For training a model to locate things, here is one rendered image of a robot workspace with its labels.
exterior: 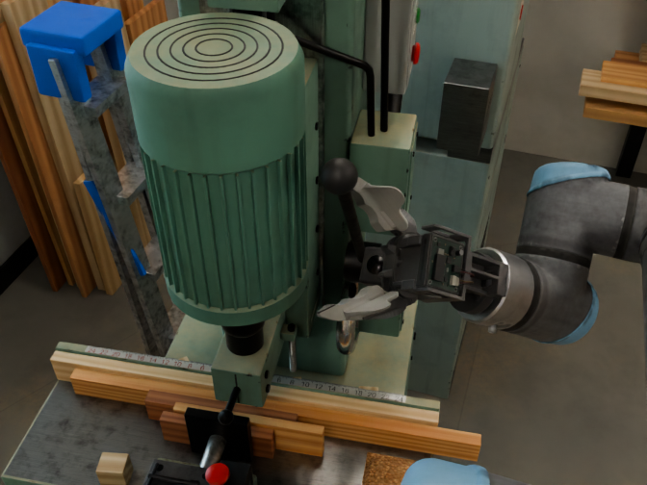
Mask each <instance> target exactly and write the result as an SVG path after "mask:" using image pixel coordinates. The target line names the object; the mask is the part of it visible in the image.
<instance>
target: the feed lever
mask: <svg viewBox="0 0 647 485"><path fill-rule="evenodd" d="M357 179H358V172H357V169H356V167H355V165H354V164H353V163H352V162H351V161H350V160H348V159H345V158H334V159H331V160H329V161H328V162H327V163H326V164H325V165H324V166H323V169H322V172H321V181H322V184H323V186H324V188H325V189H326V190H327V191H329V192H331V193H333V194H336V195H338V198H339V201H340V204H341V207H342V211H343V214H344V217H345V220H346V223H347V226H348V229H349V234H350V237H351V240H350V242H348V245H347V250H346V255H345V262H344V279H346V281H349V282H356V283H361V282H360V280H359V278H360V273H361V269H362V263H363V258H364V252H365V248H366V247H368V246H374V247H382V243H376V242H363V238H362V234H361V230H360V226H359V222H358V218H357V214H356V211H355V207H354V203H353V199H352V195H351V191H352V189H353V188H354V187H355V185H356V183H357Z"/></svg>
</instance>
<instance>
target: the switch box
mask: <svg viewBox="0 0 647 485"><path fill-rule="evenodd" d="M418 4H419V0H417V3H416V0H390V31H389V87H388V93H393V94H405V91H406V90H407V86H408V82H409V77H410V73H411V71H410V67H411V68H412V66H411V64H413V62H411V55H412V47H413V45H415V37H416V26H417V23H416V25H414V20H415V12H416V6H418ZM414 26H415V30H414ZM413 30H414V35H413ZM364 61H365V62H367V63H368V64H369V65H370V66H371V67H372V68H373V71H374V76H375V92H380V74H381V0H366V15H365V39H364ZM363 90H364V91H367V77H366V72H365V71H364V70H363Z"/></svg>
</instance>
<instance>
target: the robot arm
mask: <svg viewBox="0 0 647 485"><path fill-rule="evenodd" d="M351 195H352V198H353V199H354V201H355V203H356V205H357V206H358V207H360V208H361V209H363V210H364V211H365V212H366V214H367V215H368V217H369V220H370V223H371V225H372V226H373V228H374V229H375V230H376V231H377V232H384V231H390V232H391V233H392V234H393V235H395V236H396V237H393V238H392V239H390V240H389V242H388V243H387V244H386V245H383V246H382V247H374V246H368V247H366V248H365V252H364V258H363V263H362V269H361V273H360V278H359V280H360V282H361V283H362V284H364V285H366V286H367V287H365V288H363V289H361V290H360V292H359V293H358V295H357V296H355V297H354V298H346V299H342V300H341V301H340V302H339V303H338V304H336V305H335V304H326V305H324V306H323V308H321V309H320V310H319V311H318V312H316V313H317V316H318V317H320V318H323V319H329V320H337V321H339V320H363V319H389V318H392V317H395V316H397V315H399V314H401V313H402V312H403V311H404V309H405V307H406V306H408V305H412V303H415V302H416V301H417V300H421V301H423V302H425V303H430V302H449V301H450V303H451V304H452V306H453V307H454V309H455V310H457V312H458V314H459V315H461V316H462V317H463V318H464V319H465V320H467V321H469V322H471V323H475V324H479V325H484V326H488V332H489V333H493V334H494V333H496V332H497V329H498V330H501V331H504V332H508V333H511V334H515V335H519V336H523V337H526V338H530V339H533V340H534V341H536V342H539V343H542V344H554V345H569V344H571V343H573V342H576V341H577V340H579V339H581V338H582V337H583V336H584V335H585V334H586V333H587V332H588V331H589V330H590V329H591V327H592V326H593V324H594V322H595V320H596V318H597V315H598V311H599V299H598V295H597V293H596V291H595V289H594V287H593V286H592V284H591V283H590V282H589V281H588V280H587V278H588V274H589V269H590V265H591V260H592V256H593V253H594V254H599V255H604V256H609V257H612V258H616V259H621V260H625V261H630V262H635V263H640V264H641V267H642V290H643V316H644V342H645V368H646V394H647V189H644V188H639V187H632V186H630V185H626V184H620V183H614V182H610V175H609V173H608V171H607V170H606V169H604V168H602V167H600V166H595V165H592V166H590V165H588V164H585V163H575V162H558V163H550V164H546V165H544V166H541V167H539V168H538V169H537V170H536V171H535V173H534V174H533V177H532V181H531V187H530V190H529V191H528V192H527V198H528V199H527V203H526V208H525V212H524V216H523V221H522V225H521V230H520V234H519V239H518V243H517V247H516V253H515V255H512V254H509V253H506V252H503V251H501V250H498V249H495V248H491V247H483V248H480V249H478V250H475V251H472V252H471V243H472V236H469V235H466V234H463V233H461V232H458V231H455V230H453V229H450V228H447V227H445V226H442V225H439V224H436V223H435V224H431V225H425V226H422V228H421V229H423V230H426V231H428V232H431V233H428V234H424V235H420V234H419V233H418V232H417V226H416V222H415V220H414V218H413V217H412V216H411V215H410V214H409V213H408V212H407V211H406V210H404V209H403V208H401V206H402V205H403V203H404V202H405V197H404V195H403V193H402V192H401V191H400V190H399V189H397V188H395V187H392V186H372V185H371V184H370V183H367V182H366V181H364V180H363V179H361V178H359V177H358V179H357V183H356V185H355V187H354V188H353V189H352V191H351ZM436 230H444V231H447V232H450V233H452V234H453V235H448V234H445V233H442V232H439V231H436ZM462 242H465V244H464V243H462ZM464 246H465V247H464ZM382 288H383V289H382ZM401 485H530V484H528V483H524V482H521V481H517V480H514V479H511V478H507V477H504V476H500V475H497V474H494V473H491V472H488V471H487V470H486V468H484V467H482V466H479V465H468V466H464V465H460V464H456V463H453V462H449V461H445V460H441V459H437V458H425V459H421V460H419V461H417V462H415V463H413V464H412V465H411V466H410V467H409V468H408V470H407V471H406V473H405V475H404V477H403V479H402V482H401Z"/></svg>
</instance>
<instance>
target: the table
mask: <svg viewBox="0 0 647 485"><path fill-rule="evenodd" d="M102 452H111V453H127V454H129V456H130V460H131V463H132V466H133V473H132V476H131V479H130V482H129V485H143V483H144V482H145V480H146V477H147V475H148V473H149V470H150V468H151V465H152V463H153V461H154V459H158V458H165V459H169V460H175V461H180V462H186V463H192V464H197V465H199V464H200V461H201V458H202V456H203V454H202V453H196V452H192V449H191V445H188V444H183V443H177V442H172V441H167V440H164V436H163V432H162V428H161V425H160V421H157V420H152V419H149V418H148V415H147V411H146V407H145V405H140V404H134V403H128V402H123V401H117V400H111V399H106V398H100V397H94V396H83V395H77V394H75V392H74V389H73V386H72V384H71V382H69V381H63V380H59V379H58V381H57V383H56V385H55V386H54V388H53V390H52V391H51V393H50V395H49V396H48V398H47V399H46V400H45V402H44V404H43V405H42V407H41V409H40V410H39V413H38V415H37V416H36V418H35V420H34V421H33V423H32V425H31V426H30V428H29V430H28V431H27V433H26V435H25V436H24V438H23V440H22V441H21V443H20V445H19V446H18V448H17V450H16V452H15V453H14V455H13V457H12V459H11V461H10V462H9V464H8V466H7V467H6V468H5V470H4V471H3V473H2V475H1V478H2V480H3V481H4V483H5V485H100V482H99V480H98V477H97V474H96V469H97V466H98V463H99V460H100V457H101V454H102ZM368 452H371V453H377V454H383V455H389V456H394V457H400V458H405V459H411V460H417V461H419V460H421V459H425V458H433V454H430V453H424V452H419V451H413V450H407V449H401V448H396V447H386V446H380V445H374V444H368V443H362V442H356V441H351V440H345V439H339V438H333V437H328V436H324V451H323V457H320V456H314V455H309V454H303V453H297V452H291V451H287V450H281V449H276V450H275V453H274V456H273V459H271V458H265V457H259V456H254V455H253V457H252V461H251V462H246V461H240V460H234V459H229V458H223V457H221V459H220V462H221V460H222V459H225V460H231V461H237V462H242V463H248V464H250V465H251V468H252V474H255V475H256V477H257V485H362V480H363V475H364V470H365V464H366V458H367V453H368Z"/></svg>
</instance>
